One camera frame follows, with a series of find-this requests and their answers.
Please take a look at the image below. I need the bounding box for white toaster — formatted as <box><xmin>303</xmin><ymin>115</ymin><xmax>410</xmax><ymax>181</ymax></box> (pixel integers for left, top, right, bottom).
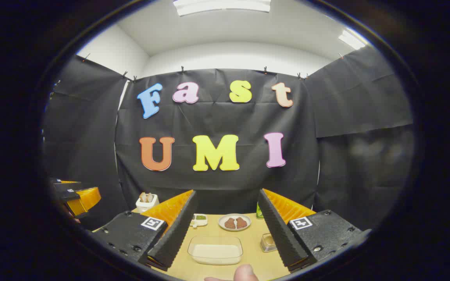
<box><xmin>136</xmin><ymin>194</ymin><xmax>159</xmax><ymax>213</ymax></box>

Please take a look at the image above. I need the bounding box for clear chopstick holder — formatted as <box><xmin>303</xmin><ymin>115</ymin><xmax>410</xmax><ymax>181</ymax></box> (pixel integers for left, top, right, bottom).
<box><xmin>260</xmin><ymin>233</ymin><xmax>277</xmax><ymax>253</ymax></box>

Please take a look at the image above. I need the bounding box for black backdrop cloth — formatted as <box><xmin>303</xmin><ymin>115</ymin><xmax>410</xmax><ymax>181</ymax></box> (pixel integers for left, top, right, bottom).
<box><xmin>42</xmin><ymin>46</ymin><xmax>415</xmax><ymax>235</ymax></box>

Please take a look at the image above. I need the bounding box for white divided bean plate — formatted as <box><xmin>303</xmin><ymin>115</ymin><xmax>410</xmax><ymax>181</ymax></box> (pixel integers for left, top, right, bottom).
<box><xmin>189</xmin><ymin>213</ymin><xmax>209</xmax><ymax>228</ymax></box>

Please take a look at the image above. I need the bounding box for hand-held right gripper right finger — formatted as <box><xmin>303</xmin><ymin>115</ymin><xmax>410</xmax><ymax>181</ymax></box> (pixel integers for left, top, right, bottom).
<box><xmin>257</xmin><ymin>189</ymin><xmax>363</xmax><ymax>273</ymax></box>

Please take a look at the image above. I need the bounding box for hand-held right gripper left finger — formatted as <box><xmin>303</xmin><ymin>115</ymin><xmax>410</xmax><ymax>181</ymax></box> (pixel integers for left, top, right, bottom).
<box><xmin>91</xmin><ymin>190</ymin><xmax>199</xmax><ymax>272</ymax></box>

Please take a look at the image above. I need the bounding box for clear rice container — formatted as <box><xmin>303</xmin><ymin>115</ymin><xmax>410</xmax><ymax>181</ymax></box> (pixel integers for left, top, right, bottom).
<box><xmin>188</xmin><ymin>236</ymin><xmax>243</xmax><ymax>265</ymax></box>

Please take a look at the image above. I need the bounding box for ceiling light panel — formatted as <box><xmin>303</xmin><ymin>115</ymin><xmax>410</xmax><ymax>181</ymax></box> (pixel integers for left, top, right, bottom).
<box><xmin>338</xmin><ymin>29</ymin><xmax>366</xmax><ymax>50</ymax></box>
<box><xmin>172</xmin><ymin>0</ymin><xmax>271</xmax><ymax>16</ymax></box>

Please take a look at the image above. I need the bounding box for white round plate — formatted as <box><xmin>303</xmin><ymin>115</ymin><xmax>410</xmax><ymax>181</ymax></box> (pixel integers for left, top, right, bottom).
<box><xmin>218</xmin><ymin>213</ymin><xmax>252</xmax><ymax>232</ymax></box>

